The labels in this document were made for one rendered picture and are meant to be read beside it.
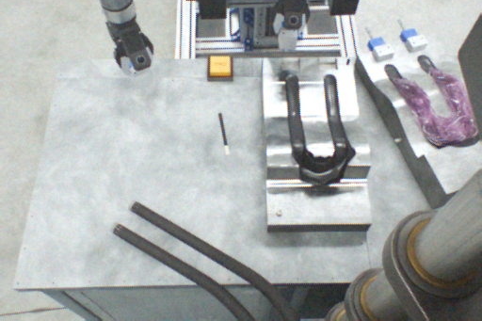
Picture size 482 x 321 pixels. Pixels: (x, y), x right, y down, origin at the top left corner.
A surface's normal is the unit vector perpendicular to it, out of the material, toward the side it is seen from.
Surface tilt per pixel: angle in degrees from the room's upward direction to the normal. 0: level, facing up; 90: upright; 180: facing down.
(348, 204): 0
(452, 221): 90
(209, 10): 90
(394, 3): 0
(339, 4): 90
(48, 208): 0
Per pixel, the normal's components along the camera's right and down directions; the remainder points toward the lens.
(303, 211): 0.00, -0.49
